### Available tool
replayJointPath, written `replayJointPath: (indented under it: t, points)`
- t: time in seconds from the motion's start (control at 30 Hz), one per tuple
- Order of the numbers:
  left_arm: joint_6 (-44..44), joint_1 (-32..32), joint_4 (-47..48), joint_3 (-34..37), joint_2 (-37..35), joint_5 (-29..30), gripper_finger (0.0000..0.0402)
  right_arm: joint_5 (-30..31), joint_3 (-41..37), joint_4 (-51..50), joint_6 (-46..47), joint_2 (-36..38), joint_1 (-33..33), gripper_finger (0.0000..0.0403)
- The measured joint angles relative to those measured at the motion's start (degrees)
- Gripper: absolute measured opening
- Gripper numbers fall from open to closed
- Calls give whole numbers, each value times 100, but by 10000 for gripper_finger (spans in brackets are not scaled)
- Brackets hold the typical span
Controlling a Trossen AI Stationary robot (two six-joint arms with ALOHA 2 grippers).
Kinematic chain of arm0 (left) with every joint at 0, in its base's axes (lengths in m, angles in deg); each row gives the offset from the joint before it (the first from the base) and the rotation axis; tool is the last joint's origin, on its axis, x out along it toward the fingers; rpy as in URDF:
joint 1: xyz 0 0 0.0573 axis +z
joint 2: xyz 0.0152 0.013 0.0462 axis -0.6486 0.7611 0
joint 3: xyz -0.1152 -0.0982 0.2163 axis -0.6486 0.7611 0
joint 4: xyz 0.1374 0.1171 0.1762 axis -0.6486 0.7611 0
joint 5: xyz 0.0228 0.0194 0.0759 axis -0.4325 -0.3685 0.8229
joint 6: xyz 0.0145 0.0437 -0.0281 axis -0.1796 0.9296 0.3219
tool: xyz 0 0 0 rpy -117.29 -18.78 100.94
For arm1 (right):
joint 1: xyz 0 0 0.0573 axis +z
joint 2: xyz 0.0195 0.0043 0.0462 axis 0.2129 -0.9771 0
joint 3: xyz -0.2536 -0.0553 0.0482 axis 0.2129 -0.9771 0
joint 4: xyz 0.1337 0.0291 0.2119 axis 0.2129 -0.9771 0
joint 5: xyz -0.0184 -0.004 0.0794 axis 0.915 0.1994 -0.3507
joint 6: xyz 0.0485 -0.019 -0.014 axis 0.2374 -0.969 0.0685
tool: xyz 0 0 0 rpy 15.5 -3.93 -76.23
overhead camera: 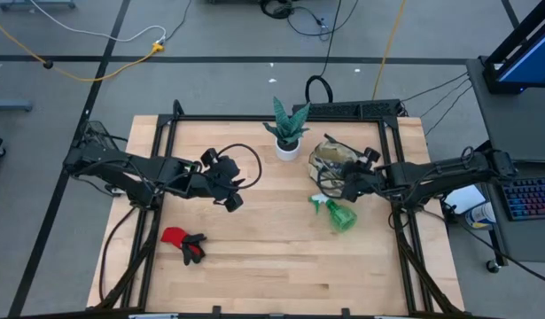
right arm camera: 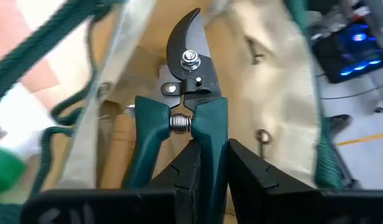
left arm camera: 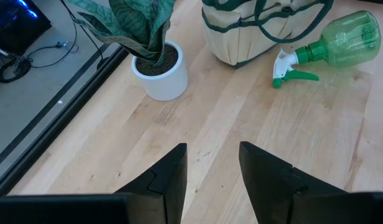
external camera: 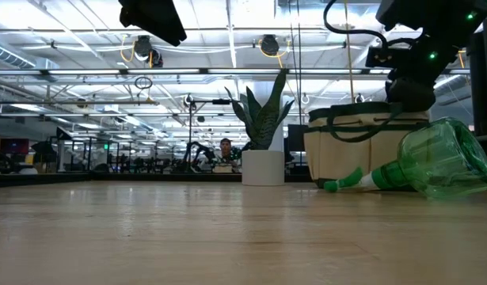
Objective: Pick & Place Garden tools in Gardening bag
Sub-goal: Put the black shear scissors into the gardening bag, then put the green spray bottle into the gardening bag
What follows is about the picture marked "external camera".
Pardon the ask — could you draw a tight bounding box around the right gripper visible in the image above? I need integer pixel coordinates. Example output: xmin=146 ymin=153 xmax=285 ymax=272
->
xmin=385 ymin=74 xmax=437 ymax=113

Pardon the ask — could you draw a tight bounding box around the green spray bottle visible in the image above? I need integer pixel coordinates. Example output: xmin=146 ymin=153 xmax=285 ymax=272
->
xmin=323 ymin=116 xmax=487 ymax=200

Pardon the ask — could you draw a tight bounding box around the beige green gardening bag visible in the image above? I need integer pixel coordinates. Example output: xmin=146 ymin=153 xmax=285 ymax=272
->
xmin=303 ymin=101 xmax=431 ymax=190

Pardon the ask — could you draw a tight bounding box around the grey computer cart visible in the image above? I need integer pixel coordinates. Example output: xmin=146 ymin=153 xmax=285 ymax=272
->
xmin=466 ymin=17 xmax=487 ymax=159

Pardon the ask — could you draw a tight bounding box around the person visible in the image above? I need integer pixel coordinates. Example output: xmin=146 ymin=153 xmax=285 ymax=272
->
xmin=205 ymin=137 xmax=244 ymax=174

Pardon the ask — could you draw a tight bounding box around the snake plant in white pot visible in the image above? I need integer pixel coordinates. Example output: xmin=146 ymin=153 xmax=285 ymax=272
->
xmin=224 ymin=69 xmax=295 ymax=187

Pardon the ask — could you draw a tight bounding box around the black ceiling cable reel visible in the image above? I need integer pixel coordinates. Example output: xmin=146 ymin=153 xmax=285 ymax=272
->
xmin=132 ymin=34 xmax=165 ymax=69
xmin=258 ymin=34 xmax=282 ymax=57

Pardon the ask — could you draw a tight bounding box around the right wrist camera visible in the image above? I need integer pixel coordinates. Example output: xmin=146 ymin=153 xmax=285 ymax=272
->
xmin=364 ymin=45 xmax=398 ymax=69

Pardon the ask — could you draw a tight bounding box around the black hanging cable ring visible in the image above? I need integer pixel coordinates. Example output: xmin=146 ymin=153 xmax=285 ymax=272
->
xmin=134 ymin=75 xmax=154 ymax=91

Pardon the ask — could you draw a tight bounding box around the black right arm cable loop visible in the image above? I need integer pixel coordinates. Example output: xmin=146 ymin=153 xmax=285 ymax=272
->
xmin=323 ymin=0 xmax=390 ymax=51

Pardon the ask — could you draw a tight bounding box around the black hanging cable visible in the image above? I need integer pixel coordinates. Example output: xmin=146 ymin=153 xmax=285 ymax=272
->
xmin=288 ymin=0 xmax=303 ymax=167

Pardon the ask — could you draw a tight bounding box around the black camera stand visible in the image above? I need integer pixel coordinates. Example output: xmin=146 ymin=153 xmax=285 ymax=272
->
xmin=183 ymin=93 xmax=233 ymax=173

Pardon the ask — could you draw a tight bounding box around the black aluminium table frame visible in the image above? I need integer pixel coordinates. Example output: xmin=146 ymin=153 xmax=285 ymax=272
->
xmin=0 ymin=171 xmax=319 ymax=189

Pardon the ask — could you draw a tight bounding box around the dark wall screen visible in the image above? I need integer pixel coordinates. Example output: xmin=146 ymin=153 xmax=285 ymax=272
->
xmin=0 ymin=138 xmax=30 ymax=155

